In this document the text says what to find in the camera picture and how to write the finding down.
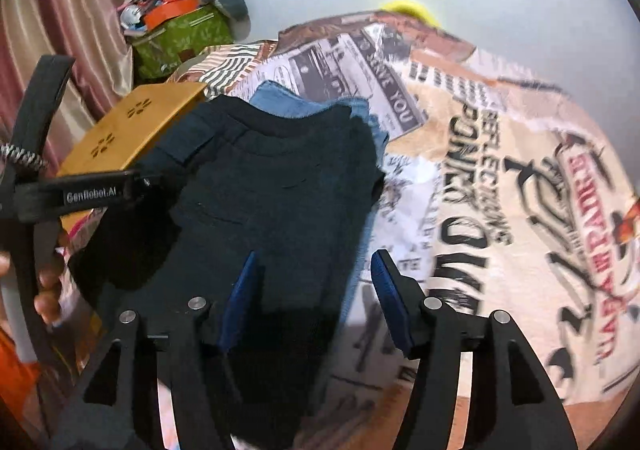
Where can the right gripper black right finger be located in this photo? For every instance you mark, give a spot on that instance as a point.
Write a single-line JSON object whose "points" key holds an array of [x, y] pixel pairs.
{"points": [[513, 403]]}

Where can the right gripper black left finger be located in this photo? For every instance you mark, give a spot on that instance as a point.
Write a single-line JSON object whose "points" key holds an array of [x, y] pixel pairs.
{"points": [[115, 402]]}

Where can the black pants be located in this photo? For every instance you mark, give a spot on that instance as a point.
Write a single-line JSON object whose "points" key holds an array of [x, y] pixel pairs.
{"points": [[235, 181]]}

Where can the left hand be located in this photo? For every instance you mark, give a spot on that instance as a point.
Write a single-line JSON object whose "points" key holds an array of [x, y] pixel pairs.
{"points": [[47, 301]]}

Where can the wooden lap table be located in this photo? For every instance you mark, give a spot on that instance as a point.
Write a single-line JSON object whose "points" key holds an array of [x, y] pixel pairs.
{"points": [[132, 127]]}

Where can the green patterned box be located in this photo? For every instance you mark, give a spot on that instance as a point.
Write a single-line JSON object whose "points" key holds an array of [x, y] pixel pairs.
{"points": [[161, 51]]}

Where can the pink striped curtain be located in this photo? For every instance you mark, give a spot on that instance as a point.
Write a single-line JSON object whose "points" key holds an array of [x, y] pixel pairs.
{"points": [[87, 30]]}

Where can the newspaper print bed sheet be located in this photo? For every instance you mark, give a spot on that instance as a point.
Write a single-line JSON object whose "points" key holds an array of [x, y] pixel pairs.
{"points": [[498, 192]]}

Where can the orange box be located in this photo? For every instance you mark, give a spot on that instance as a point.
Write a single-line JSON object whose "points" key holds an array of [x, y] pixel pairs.
{"points": [[169, 10]]}

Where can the folded blue jeans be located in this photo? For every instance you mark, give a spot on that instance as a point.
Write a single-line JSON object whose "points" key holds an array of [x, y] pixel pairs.
{"points": [[278, 100]]}

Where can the yellow pillow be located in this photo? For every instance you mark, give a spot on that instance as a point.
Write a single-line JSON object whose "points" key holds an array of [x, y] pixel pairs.
{"points": [[411, 8]]}

